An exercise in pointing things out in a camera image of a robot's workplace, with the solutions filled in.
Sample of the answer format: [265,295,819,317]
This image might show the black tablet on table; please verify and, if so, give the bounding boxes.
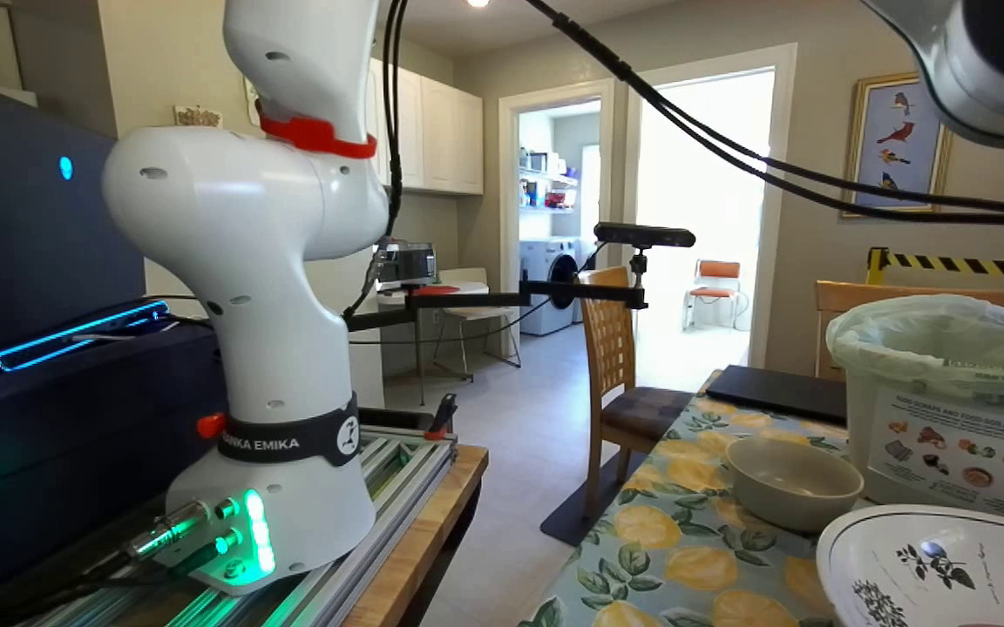
[705,366,846,426]

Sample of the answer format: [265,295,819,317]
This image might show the white bin with green bag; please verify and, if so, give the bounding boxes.
[825,295,1004,515]

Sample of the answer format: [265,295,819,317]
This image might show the black yellow hazard tape bar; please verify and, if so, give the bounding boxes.
[863,248,1004,281]

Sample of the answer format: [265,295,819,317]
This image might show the beige ceramic bowl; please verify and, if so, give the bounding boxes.
[726,440,863,534]

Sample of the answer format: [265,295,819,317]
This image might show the framed bird poster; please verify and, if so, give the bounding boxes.
[844,74,949,211]

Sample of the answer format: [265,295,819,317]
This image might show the white wall cabinets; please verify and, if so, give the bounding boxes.
[364,61,479,195]

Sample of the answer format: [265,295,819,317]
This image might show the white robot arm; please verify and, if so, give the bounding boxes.
[104,0,387,594]

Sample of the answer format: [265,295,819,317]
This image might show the white floral plate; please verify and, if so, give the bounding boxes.
[815,504,1004,627]

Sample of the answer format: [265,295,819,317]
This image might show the black computer case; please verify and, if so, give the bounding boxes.
[0,94,223,585]

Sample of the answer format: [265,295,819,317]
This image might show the lemon print tablecloth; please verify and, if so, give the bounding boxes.
[519,395,846,627]

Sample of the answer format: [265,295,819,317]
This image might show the wooden chair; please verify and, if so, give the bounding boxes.
[581,298,691,519]

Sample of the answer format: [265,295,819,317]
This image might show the black camera on stand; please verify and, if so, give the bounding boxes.
[345,218,699,335]

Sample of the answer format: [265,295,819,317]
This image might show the black cables overhead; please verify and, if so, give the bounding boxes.
[342,0,1004,326]

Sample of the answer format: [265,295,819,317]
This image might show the aluminium mounting rail base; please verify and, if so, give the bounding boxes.
[23,428,453,627]

